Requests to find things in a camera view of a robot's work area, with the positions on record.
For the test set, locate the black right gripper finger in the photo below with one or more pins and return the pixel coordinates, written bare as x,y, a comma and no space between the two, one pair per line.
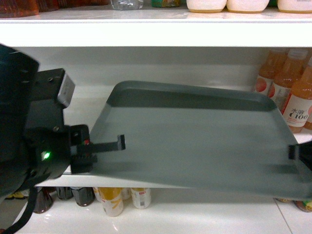
294,152

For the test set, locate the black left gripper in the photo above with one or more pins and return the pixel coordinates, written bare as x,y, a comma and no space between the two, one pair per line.
53,146

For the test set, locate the grey silver tray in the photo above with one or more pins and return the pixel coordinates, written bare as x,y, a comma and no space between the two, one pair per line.
195,136

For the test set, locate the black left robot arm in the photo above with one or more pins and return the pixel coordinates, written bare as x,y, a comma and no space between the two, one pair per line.
18,72

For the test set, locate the orange juice bottle front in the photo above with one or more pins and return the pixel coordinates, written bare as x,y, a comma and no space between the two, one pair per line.
298,106

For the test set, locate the orange juice bottle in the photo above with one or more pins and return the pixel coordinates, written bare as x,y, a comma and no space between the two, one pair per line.
272,65
298,106
287,76

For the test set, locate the yellow label drink bottle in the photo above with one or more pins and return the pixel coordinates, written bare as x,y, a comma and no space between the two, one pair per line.
112,201

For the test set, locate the orange juice bottle middle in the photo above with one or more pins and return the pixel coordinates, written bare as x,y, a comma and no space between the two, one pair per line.
287,76

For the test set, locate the orange juice bottle back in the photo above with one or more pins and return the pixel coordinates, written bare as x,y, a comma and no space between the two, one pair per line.
272,65

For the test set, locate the white upper shelf board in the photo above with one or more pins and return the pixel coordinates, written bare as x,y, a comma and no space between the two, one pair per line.
90,27

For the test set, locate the clear water bottle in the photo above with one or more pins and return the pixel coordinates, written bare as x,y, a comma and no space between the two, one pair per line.
127,4

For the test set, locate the white yoghurt bottle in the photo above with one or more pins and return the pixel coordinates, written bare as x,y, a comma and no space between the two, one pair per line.
206,6

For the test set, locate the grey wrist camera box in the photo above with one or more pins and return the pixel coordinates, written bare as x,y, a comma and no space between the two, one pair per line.
66,91

